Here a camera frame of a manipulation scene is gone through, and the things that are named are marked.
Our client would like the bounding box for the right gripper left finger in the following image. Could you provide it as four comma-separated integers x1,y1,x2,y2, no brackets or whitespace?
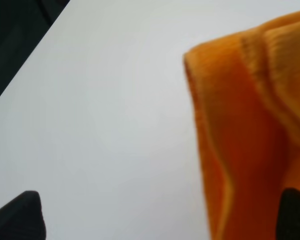
0,190,47,240

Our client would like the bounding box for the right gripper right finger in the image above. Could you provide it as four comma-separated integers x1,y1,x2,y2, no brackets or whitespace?
276,188,300,240

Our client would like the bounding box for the orange towel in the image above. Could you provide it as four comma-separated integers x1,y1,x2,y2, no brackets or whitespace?
183,11,300,240

